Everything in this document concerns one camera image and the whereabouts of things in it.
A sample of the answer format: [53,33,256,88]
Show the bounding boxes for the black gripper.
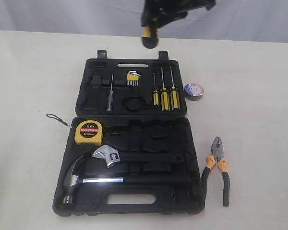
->
[141,0,216,28]

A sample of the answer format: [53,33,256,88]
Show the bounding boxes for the yellow utility knife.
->
[141,18,159,49]

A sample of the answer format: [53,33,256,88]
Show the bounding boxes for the black electrical tape roll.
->
[184,83,204,101]

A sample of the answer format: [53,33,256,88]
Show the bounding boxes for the yellow tape measure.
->
[46,113,105,146]

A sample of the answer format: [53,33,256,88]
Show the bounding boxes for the orange black handled pliers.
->
[201,136,230,207]

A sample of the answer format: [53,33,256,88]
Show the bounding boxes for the black plastic tool case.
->
[52,50,205,216]

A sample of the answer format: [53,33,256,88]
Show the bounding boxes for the hex key set yellow holder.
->
[126,70,141,86]

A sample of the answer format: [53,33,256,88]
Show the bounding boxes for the small yellow black screwdriver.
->
[153,73,159,106]

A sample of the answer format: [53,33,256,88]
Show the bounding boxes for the right yellow black screwdriver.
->
[170,66,180,110]

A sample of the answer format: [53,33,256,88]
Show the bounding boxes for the middle yellow black screwdriver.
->
[160,67,170,111]

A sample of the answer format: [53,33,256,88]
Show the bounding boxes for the clear handle test screwdriver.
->
[106,73,114,112]

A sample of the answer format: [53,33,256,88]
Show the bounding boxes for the adjustable wrench black handle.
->
[92,145,184,168]

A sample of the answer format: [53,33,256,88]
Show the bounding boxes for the claw hammer black handle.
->
[63,155,192,204]

